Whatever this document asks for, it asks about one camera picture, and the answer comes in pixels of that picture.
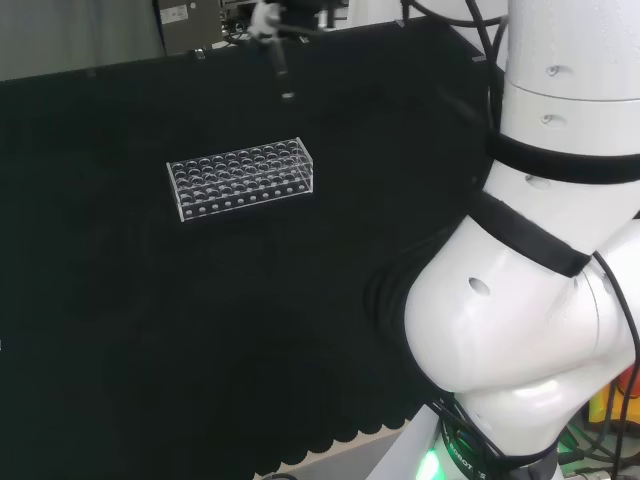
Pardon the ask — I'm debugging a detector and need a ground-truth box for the yellow stop button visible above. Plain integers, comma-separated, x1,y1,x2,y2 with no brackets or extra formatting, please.
587,368,640,434

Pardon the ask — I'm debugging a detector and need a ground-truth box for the grey box with labels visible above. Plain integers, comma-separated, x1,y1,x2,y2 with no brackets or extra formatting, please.
152,0,224,57

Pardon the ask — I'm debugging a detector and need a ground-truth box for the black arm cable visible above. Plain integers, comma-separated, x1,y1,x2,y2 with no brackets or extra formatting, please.
462,0,507,139

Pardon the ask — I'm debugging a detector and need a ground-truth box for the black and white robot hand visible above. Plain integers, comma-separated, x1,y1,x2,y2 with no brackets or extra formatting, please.
248,0,347,47

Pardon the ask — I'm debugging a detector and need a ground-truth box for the clear plastic test tube rack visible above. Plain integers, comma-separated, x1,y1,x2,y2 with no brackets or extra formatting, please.
165,136,316,223

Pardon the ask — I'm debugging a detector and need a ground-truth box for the black bench cloth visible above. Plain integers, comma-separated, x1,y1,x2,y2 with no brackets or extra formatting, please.
0,19,507,477

